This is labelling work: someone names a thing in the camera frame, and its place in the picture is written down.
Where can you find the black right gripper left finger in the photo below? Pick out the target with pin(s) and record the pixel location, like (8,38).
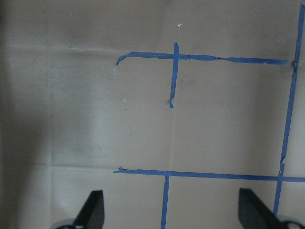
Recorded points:
(91,215)

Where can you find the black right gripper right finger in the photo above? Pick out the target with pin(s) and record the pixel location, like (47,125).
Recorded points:
(254,214)

